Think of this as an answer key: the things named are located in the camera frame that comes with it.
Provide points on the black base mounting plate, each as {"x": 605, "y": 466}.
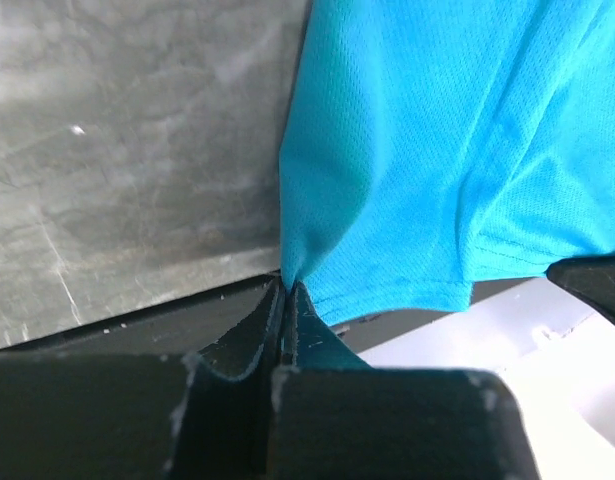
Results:
{"x": 175, "y": 326}

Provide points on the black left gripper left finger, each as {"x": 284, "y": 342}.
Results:
{"x": 198, "y": 414}

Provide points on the teal t shirt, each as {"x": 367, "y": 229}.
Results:
{"x": 432, "y": 145}

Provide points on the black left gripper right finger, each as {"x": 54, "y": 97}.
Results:
{"x": 336, "y": 417}

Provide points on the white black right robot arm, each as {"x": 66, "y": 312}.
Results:
{"x": 555, "y": 353}

